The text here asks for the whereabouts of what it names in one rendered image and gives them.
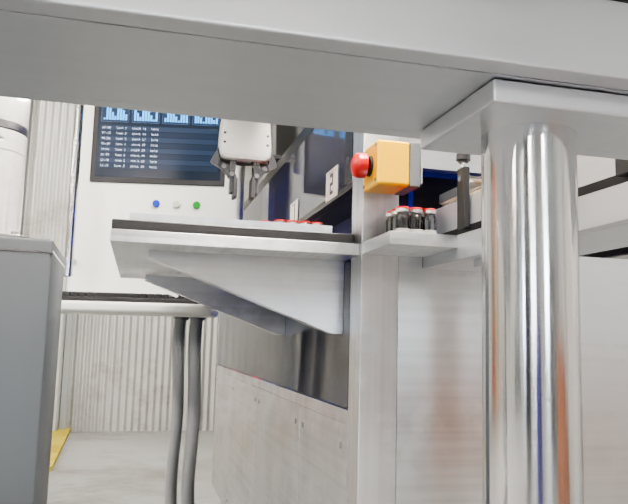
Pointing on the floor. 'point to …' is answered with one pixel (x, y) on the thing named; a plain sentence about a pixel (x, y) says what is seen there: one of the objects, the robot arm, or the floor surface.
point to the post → (372, 349)
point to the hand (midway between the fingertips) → (243, 189)
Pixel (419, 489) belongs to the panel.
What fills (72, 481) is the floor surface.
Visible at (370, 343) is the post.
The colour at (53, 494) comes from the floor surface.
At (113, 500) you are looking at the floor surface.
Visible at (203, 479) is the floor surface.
